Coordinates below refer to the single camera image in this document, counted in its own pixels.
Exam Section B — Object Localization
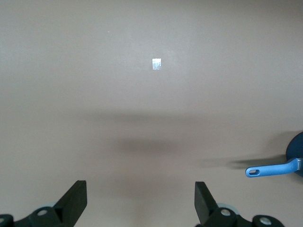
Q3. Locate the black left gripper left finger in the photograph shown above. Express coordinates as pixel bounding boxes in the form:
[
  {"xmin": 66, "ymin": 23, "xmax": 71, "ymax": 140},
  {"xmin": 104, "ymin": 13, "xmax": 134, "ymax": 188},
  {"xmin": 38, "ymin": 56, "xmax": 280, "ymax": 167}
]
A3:
[{"xmin": 14, "ymin": 180, "xmax": 88, "ymax": 227}]

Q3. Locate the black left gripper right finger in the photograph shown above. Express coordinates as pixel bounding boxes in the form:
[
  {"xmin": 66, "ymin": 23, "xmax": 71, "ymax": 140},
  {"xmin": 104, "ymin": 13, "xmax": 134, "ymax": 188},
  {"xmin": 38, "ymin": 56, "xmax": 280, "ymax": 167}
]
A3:
[{"xmin": 195, "ymin": 181, "xmax": 251, "ymax": 227}]

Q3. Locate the small silver tape square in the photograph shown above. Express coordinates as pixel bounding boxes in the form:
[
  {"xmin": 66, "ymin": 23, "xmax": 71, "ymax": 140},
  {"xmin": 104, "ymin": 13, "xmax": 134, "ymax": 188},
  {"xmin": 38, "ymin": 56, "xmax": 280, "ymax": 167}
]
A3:
[{"xmin": 151, "ymin": 58, "xmax": 162, "ymax": 71}]

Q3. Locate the black pot with blue handle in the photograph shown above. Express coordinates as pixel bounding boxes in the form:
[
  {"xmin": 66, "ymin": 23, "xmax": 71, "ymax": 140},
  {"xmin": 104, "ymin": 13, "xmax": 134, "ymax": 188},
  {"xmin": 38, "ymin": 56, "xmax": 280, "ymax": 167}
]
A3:
[{"xmin": 245, "ymin": 130, "xmax": 303, "ymax": 181}]

